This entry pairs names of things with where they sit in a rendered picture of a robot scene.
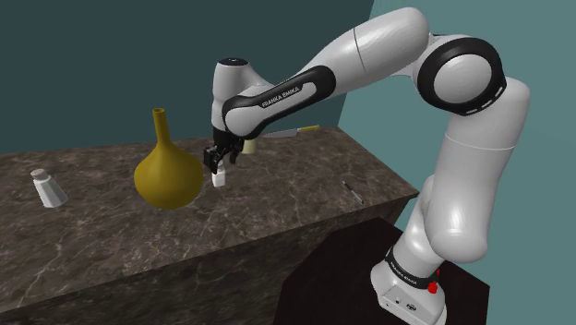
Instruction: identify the mustard yellow long-necked vase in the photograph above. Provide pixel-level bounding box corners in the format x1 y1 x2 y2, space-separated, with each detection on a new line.
133 107 205 211

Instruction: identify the dark robot stand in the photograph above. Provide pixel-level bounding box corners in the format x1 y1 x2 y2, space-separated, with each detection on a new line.
271 217 492 325

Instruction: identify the black pen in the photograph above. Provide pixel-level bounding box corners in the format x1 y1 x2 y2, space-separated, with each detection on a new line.
342 180 366 206

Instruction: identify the white salt shaker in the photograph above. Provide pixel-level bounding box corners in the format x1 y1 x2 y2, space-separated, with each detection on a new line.
30 168 69 209

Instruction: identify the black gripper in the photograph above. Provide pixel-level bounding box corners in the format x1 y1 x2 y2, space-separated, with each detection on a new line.
202 127 245 175

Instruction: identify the knife with yellow handle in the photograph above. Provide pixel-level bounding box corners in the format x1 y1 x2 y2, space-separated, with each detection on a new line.
260 125 321 139

